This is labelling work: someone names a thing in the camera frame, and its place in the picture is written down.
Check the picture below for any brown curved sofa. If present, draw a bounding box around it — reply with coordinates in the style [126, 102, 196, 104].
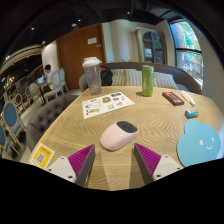
[78, 61, 203, 96]

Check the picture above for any arched glass-door cabinet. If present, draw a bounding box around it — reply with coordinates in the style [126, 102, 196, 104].
[134, 26, 168, 65]

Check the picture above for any dark-framed window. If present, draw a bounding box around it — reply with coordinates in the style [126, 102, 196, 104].
[169, 20, 205, 88]

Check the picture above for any small teal pack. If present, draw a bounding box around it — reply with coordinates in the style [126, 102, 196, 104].
[184, 109, 200, 119]

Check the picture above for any black and red box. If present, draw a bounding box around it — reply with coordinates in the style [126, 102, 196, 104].
[161, 91, 185, 107]

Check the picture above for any laptop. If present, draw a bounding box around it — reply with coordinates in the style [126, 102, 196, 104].
[36, 75, 47, 85]

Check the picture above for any group of white-blue chairs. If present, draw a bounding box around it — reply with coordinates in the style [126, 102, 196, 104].
[0, 68, 69, 158]

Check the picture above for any brown wooden door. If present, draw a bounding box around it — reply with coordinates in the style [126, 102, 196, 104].
[55, 23, 107, 91]

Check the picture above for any striped cushion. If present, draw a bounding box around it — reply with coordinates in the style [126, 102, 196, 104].
[124, 68, 144, 87]
[153, 71, 179, 90]
[111, 68, 128, 87]

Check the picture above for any cream-coloured tube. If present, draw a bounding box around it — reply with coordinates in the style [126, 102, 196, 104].
[179, 89, 196, 108]

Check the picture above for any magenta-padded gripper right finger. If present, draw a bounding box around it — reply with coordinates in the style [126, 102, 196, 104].
[134, 143, 184, 186]

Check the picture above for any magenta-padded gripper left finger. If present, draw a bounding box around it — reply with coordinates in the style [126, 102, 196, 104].
[45, 143, 96, 188]

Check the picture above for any grey tufted armchair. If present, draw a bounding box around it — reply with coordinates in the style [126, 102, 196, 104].
[25, 94, 80, 154]

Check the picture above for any clear shaker bottle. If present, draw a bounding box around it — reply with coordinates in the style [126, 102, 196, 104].
[81, 56, 103, 96]

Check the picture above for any yellow and white card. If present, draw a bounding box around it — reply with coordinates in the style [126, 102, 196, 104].
[29, 142, 56, 170]

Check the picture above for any white sticker sheet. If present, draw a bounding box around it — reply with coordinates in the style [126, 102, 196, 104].
[81, 91, 136, 120]

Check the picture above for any black backpack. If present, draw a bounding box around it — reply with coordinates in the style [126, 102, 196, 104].
[99, 65, 114, 87]

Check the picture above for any person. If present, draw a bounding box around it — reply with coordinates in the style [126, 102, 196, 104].
[43, 64, 56, 84]

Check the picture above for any pink computer mouse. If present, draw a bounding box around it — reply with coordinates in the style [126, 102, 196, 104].
[99, 120, 140, 152]

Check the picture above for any blue cloud-shaped mouse pad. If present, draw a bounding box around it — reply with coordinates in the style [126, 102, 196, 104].
[176, 119, 222, 168]

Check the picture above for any green drink can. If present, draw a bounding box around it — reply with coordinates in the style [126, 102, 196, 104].
[141, 64, 155, 98]

